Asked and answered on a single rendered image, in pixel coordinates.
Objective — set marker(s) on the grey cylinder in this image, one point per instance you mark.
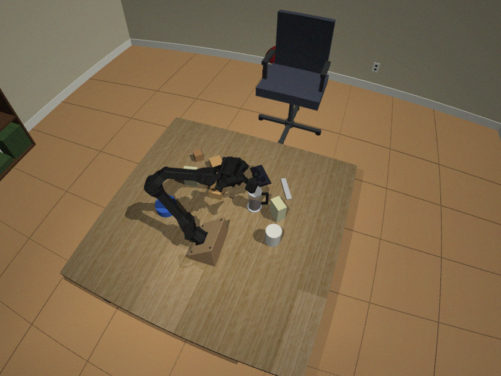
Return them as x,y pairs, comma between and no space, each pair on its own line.
273,235

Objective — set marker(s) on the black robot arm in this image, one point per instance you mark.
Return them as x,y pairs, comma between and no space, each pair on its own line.
223,174

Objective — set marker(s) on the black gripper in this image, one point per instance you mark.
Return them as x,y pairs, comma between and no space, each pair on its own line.
251,184

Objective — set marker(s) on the glass french press with black knob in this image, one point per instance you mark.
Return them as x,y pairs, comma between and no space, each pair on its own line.
254,199

